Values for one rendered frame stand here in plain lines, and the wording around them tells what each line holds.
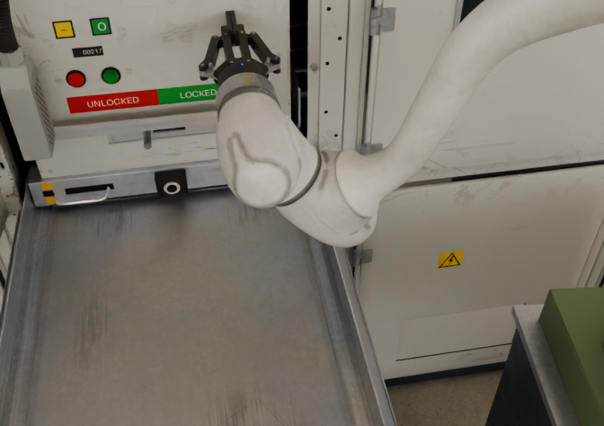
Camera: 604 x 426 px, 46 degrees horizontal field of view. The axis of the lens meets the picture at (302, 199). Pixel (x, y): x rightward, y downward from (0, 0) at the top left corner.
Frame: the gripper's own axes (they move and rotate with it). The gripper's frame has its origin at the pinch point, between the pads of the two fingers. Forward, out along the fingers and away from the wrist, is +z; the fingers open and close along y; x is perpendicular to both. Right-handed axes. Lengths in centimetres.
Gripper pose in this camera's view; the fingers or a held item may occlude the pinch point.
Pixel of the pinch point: (231, 28)
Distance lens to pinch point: 123.6
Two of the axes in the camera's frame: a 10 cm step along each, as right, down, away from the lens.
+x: 0.0, -7.4, -6.7
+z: -1.7, -6.6, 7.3
